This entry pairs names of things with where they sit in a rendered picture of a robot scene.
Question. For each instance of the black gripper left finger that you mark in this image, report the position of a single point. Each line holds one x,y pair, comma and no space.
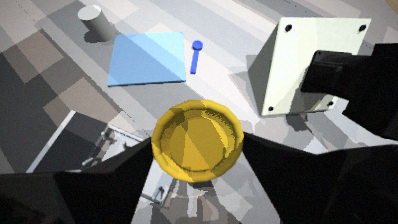
106,193

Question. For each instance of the yellow plate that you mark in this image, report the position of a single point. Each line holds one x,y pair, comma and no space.
197,140

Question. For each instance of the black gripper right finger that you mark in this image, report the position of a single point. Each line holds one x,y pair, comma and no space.
302,186

